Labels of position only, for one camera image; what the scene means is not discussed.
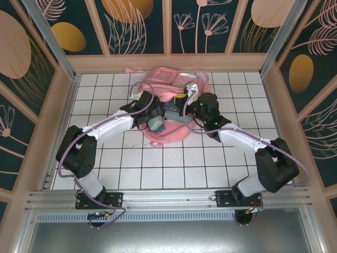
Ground aluminium mounting rail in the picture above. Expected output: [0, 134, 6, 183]
[25, 187, 313, 213]

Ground aluminium frame post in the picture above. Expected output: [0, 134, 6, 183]
[259, 0, 316, 77]
[22, 0, 77, 82]

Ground pale green pencil case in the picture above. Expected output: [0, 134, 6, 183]
[148, 116, 166, 133]

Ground perforated metal cable tray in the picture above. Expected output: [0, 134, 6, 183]
[35, 212, 301, 223]

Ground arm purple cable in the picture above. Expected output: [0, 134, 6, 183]
[56, 81, 158, 230]
[179, 91, 309, 227]

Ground grey sheet metal panel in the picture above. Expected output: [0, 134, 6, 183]
[26, 221, 316, 253]

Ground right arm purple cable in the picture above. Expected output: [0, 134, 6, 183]
[179, 91, 309, 227]

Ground aluminium side rail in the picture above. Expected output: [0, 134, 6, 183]
[42, 75, 81, 190]

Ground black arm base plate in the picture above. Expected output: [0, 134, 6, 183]
[75, 191, 124, 210]
[215, 189, 264, 209]

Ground pink school backpack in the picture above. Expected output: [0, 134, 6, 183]
[125, 66, 211, 147]

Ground small wiring connector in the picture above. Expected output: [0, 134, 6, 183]
[88, 210, 113, 220]
[243, 205, 264, 215]

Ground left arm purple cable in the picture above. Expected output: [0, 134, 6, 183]
[56, 81, 158, 230]

